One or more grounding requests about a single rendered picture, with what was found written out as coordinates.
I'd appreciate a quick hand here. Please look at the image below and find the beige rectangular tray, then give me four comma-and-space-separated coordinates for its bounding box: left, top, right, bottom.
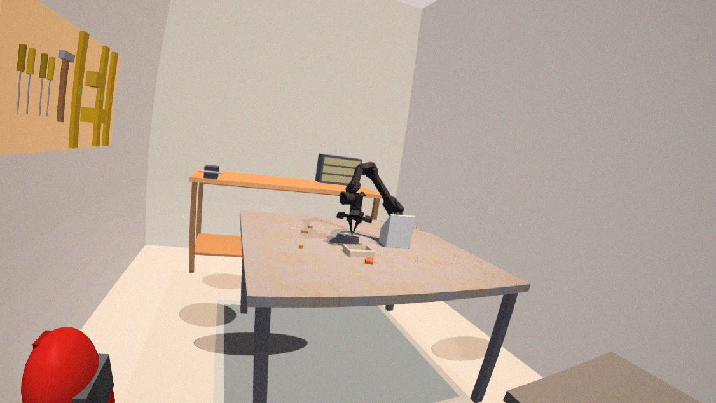
343, 245, 375, 257

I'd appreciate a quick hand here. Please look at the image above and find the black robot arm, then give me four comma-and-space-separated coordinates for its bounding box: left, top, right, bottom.
340, 161, 404, 221

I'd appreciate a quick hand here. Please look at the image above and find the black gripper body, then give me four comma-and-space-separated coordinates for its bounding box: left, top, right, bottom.
336, 204, 372, 223

